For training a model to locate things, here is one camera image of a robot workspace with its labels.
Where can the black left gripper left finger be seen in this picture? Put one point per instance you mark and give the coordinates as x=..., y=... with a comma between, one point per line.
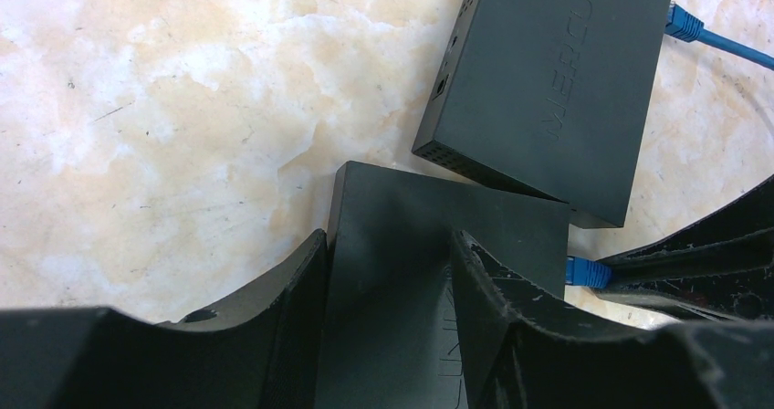
x=258, y=347

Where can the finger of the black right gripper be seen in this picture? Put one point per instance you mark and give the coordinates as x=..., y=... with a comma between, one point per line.
x=735, y=238
x=691, y=303

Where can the black mat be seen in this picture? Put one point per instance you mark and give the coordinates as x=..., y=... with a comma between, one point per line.
x=390, y=336

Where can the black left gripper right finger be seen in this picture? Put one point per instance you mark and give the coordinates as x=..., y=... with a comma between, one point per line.
x=522, y=347

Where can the black network switch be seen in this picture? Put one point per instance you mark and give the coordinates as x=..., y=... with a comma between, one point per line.
x=547, y=98

